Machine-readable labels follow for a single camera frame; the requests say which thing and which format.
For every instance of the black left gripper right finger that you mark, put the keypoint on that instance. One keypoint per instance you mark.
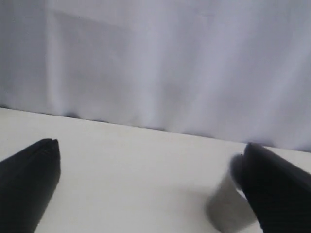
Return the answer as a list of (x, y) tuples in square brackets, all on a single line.
[(278, 192)]

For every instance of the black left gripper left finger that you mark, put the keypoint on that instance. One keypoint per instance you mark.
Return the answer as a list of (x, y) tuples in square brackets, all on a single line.
[(28, 180)]

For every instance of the stainless steel cup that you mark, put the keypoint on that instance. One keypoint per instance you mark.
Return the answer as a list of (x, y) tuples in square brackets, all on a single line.
[(228, 209)]

